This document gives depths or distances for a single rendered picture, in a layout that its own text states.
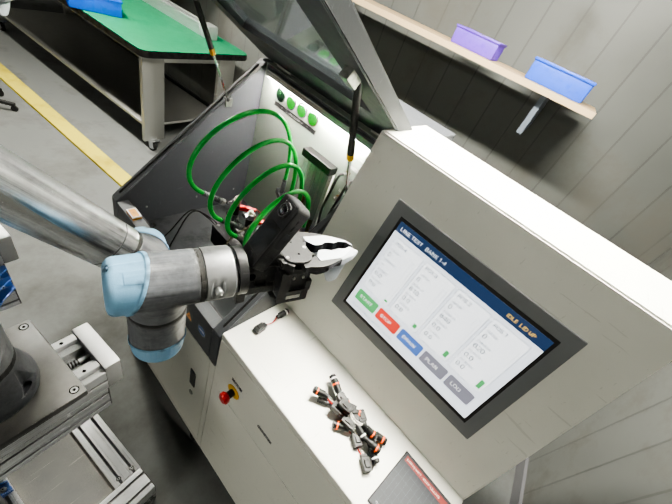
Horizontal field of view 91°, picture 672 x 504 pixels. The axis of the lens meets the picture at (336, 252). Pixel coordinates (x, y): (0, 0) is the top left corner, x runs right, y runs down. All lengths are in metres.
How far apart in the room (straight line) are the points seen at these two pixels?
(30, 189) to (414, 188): 0.66
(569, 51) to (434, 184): 2.07
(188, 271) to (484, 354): 0.63
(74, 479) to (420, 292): 1.37
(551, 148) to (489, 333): 2.13
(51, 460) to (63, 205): 1.30
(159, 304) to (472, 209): 0.61
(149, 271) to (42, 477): 1.33
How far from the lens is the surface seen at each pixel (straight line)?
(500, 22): 2.83
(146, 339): 0.53
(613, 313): 0.78
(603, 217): 2.92
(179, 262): 0.46
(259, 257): 0.47
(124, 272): 0.45
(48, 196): 0.53
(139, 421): 1.94
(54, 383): 0.89
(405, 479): 0.97
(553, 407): 0.86
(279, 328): 1.01
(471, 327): 0.81
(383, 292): 0.86
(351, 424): 0.91
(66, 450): 1.72
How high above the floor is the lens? 1.80
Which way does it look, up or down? 39 degrees down
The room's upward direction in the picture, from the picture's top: 25 degrees clockwise
